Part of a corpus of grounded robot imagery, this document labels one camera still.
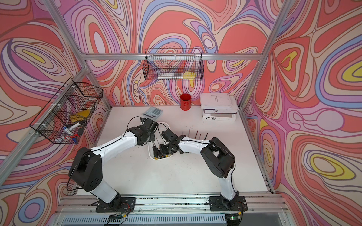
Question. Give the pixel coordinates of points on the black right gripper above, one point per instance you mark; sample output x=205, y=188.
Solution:
x=163, y=151

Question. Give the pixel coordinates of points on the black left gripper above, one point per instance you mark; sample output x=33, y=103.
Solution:
x=152, y=138

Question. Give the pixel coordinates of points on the white plastic storage box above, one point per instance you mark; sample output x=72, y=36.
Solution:
x=159, y=140

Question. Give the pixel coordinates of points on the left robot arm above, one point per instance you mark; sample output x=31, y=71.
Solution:
x=87, y=167

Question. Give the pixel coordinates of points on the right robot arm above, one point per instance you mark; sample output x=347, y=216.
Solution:
x=218, y=158

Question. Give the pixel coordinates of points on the black thin-shaft screwdriver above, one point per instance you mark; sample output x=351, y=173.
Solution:
x=156, y=151

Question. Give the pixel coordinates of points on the grey calculator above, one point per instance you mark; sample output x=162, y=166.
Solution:
x=153, y=113

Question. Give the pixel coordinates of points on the bottom white LOVER book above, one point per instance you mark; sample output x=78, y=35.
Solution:
x=219, y=117

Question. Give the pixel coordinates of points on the red metal cup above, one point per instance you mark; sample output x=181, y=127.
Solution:
x=185, y=102

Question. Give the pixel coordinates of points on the top white book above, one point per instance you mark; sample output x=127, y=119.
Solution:
x=217, y=101

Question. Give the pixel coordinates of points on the middle white torn book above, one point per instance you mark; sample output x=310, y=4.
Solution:
x=219, y=111

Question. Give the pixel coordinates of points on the white marker pen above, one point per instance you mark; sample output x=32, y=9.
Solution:
x=69, y=128

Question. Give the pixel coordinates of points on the back wire basket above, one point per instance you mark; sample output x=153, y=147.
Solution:
x=173, y=64

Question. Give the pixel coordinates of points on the wire basket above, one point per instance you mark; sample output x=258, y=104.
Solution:
x=74, y=102
x=173, y=64

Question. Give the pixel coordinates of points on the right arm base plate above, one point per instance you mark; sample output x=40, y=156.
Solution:
x=219, y=203

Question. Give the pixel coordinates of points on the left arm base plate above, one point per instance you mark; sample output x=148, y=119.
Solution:
x=120, y=204

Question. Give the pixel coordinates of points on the left wire basket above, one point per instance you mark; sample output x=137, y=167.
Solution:
x=74, y=102

